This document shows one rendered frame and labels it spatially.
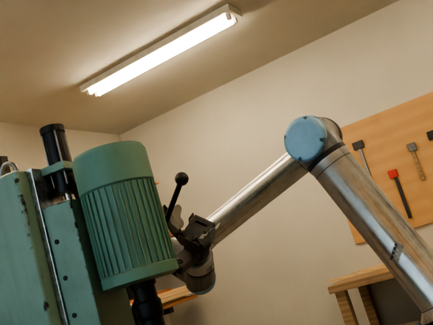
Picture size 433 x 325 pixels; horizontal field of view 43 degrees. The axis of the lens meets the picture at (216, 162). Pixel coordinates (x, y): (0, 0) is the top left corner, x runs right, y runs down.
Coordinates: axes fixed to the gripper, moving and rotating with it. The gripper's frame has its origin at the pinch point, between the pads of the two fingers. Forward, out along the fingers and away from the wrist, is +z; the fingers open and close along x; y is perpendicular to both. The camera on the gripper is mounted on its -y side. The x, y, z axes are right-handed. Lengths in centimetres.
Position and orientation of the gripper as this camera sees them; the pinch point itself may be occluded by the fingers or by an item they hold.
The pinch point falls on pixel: (186, 218)
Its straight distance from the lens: 139.0
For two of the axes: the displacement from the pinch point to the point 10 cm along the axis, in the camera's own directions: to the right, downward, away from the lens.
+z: -0.5, -6.6, -7.5
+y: 5.0, -6.7, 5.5
